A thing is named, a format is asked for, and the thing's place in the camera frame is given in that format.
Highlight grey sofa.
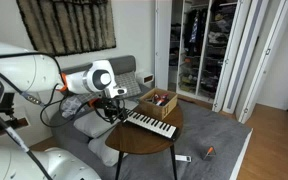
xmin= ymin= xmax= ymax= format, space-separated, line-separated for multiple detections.
xmin=48 ymin=54 xmax=156 ymax=180

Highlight narrow white wardrobe door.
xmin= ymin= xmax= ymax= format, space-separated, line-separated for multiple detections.
xmin=154 ymin=0 xmax=174 ymax=91

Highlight black and white keyboard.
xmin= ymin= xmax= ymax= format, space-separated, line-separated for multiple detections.
xmin=122 ymin=109 xmax=180 ymax=141

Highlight wooden box with items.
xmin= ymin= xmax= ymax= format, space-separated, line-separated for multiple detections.
xmin=139 ymin=87 xmax=179 ymax=121

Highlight white bedside cabinet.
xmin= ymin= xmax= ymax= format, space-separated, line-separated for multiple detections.
xmin=135 ymin=71 xmax=155 ymax=89

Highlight black cable with white sleeves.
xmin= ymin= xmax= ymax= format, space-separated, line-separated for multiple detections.
xmin=0 ymin=63 xmax=54 ymax=180

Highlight grey carpet with white edge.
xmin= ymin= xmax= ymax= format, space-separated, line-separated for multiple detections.
xmin=93 ymin=96 xmax=254 ymax=180

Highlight white folding door grey stripe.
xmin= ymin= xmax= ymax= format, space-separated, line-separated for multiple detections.
xmin=211 ymin=0 xmax=276 ymax=115

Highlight white remote control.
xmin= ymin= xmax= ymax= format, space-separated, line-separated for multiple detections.
xmin=174 ymin=154 xmax=193 ymax=164

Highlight white folding door with handle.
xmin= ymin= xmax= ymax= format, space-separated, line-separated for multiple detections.
xmin=236 ymin=0 xmax=288 ymax=125

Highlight dark hanging clothes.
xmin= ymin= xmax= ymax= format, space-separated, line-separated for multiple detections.
xmin=183 ymin=7 xmax=209 ymax=57

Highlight shaggy brown wall hanging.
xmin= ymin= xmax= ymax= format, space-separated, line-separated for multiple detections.
xmin=15 ymin=0 xmax=118 ymax=57

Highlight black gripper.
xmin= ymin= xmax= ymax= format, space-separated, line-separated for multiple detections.
xmin=95 ymin=97 xmax=129 ymax=125

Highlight patterned dark pillow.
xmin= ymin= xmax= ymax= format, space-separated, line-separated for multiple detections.
xmin=61 ymin=94 xmax=96 ymax=118

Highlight round wooden side table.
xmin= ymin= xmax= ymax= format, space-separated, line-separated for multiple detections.
xmin=104 ymin=102 xmax=184 ymax=180

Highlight small light grey cushion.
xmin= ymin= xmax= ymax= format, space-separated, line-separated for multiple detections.
xmin=87 ymin=127 xmax=129 ymax=168

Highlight orange handled tool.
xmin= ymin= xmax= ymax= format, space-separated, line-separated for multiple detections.
xmin=202 ymin=146 xmax=216 ymax=161

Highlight open white wardrobe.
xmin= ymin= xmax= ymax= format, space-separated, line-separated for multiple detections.
xmin=168 ymin=0 xmax=239 ymax=105

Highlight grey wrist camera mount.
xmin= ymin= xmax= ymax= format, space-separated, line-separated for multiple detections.
xmin=104 ymin=84 xmax=129 ymax=100

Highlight large light grey cushion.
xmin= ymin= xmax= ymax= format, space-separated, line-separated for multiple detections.
xmin=72 ymin=99 xmax=140 ymax=140

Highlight red tool in box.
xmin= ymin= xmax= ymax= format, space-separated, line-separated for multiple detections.
xmin=151 ymin=93 xmax=169 ymax=107

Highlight thin black looping cable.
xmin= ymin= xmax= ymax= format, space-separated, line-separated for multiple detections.
xmin=20 ymin=51 xmax=100 ymax=129

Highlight checked grey pillow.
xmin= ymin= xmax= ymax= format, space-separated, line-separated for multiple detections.
xmin=114 ymin=71 xmax=142 ymax=100

